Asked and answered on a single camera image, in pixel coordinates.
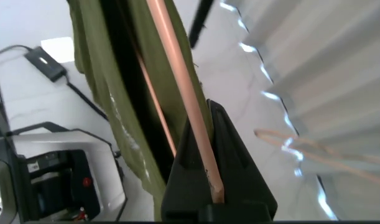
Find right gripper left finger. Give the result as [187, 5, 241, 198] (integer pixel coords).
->
[160, 119, 213, 222]

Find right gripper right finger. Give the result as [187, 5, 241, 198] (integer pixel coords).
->
[207, 99, 278, 221]

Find pink clothes hanger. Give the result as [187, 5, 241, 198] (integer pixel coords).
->
[134, 0, 225, 205]
[254, 129, 380, 188]

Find green long-sleeved shirt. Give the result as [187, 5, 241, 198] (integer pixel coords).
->
[67, 0, 215, 222]

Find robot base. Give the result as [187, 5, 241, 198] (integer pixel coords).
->
[0, 62, 128, 223]

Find black clothes rack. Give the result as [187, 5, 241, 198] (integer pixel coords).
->
[188, 0, 215, 49]

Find white curtain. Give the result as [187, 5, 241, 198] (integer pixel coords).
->
[220, 0, 380, 218]

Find black power adapter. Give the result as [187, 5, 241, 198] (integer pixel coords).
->
[0, 44, 110, 121]

